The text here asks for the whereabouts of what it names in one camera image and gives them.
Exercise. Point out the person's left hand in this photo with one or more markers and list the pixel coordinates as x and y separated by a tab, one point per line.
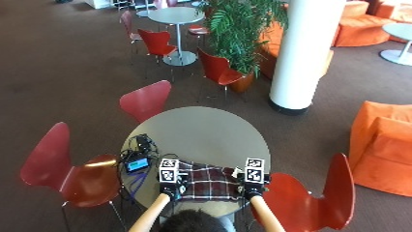
172	188

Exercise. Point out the orange upholstered bench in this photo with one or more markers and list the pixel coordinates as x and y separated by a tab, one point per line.
269	48

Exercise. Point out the green potted palm plant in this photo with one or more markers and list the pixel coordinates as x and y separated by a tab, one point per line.
240	29

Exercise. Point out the round grey pedestal table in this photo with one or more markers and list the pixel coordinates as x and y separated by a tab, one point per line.
401	42
176	19

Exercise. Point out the orange planter pot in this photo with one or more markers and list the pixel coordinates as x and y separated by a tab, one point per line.
243	82

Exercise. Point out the orange armchair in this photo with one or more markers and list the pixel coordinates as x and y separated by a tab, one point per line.
381	148

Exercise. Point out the dark plaid cloth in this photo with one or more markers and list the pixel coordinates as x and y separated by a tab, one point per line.
209	185

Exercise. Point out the person's right hand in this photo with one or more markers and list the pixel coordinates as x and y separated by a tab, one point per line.
252	188

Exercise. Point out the white marker cube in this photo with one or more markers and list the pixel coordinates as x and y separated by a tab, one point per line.
255	170
168	170

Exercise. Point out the the person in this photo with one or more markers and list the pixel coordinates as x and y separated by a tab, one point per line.
193	222

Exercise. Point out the red wooden chair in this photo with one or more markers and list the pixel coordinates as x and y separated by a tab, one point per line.
64	170
128	27
144	101
216	69
156	43
197	30
313	196

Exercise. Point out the black device with blue screen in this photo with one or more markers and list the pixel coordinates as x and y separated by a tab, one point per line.
137	164

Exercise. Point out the orange round sofa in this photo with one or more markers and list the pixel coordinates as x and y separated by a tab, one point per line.
363	25

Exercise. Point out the white round pillar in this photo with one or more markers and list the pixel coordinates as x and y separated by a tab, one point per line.
303	51

